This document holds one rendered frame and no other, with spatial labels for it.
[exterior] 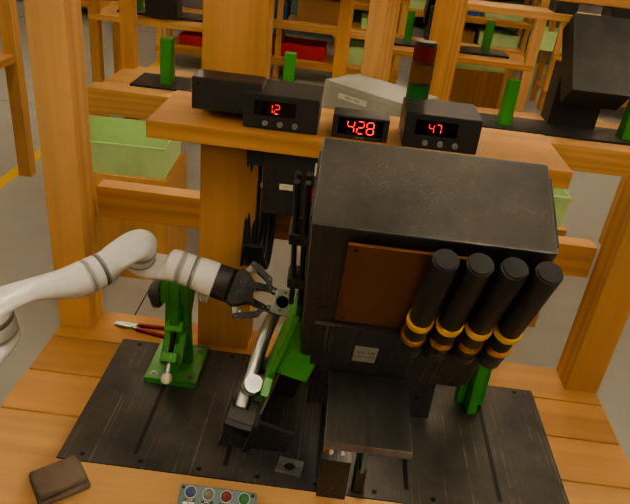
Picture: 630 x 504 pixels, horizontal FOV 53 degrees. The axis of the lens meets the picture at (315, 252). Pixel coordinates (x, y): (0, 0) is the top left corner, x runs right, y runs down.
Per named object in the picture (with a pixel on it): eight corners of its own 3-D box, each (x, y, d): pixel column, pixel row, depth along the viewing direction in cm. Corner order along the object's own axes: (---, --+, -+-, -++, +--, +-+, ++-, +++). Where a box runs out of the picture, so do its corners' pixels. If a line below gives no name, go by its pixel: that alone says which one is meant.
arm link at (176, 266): (183, 297, 137) (189, 275, 130) (114, 272, 135) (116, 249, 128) (194, 272, 141) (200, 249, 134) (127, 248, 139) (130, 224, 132)
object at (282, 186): (336, 223, 142) (344, 160, 135) (260, 213, 142) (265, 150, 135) (338, 200, 153) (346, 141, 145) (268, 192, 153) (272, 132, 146)
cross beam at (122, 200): (586, 278, 166) (597, 248, 162) (98, 217, 168) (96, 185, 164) (581, 268, 170) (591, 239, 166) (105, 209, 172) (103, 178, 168)
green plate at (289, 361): (297, 404, 133) (334, 329, 123) (260, 391, 132) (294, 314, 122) (302, 369, 143) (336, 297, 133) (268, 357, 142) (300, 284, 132)
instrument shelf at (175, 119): (568, 190, 133) (574, 172, 131) (145, 137, 134) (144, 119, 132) (540, 150, 155) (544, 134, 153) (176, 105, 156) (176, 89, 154)
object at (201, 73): (260, 117, 135) (262, 84, 132) (190, 108, 135) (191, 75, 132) (265, 107, 141) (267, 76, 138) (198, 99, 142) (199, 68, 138)
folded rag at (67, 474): (79, 461, 133) (78, 451, 131) (91, 489, 127) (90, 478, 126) (29, 480, 127) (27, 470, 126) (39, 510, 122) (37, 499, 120)
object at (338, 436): (410, 464, 115) (413, 452, 113) (322, 453, 115) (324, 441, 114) (400, 337, 149) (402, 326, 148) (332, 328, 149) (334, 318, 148)
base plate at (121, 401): (574, 531, 132) (577, 525, 131) (56, 463, 134) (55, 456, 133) (529, 396, 169) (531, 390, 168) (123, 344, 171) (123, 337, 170)
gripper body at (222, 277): (205, 294, 130) (248, 309, 131) (220, 256, 133) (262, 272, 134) (204, 299, 138) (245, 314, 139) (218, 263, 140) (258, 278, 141)
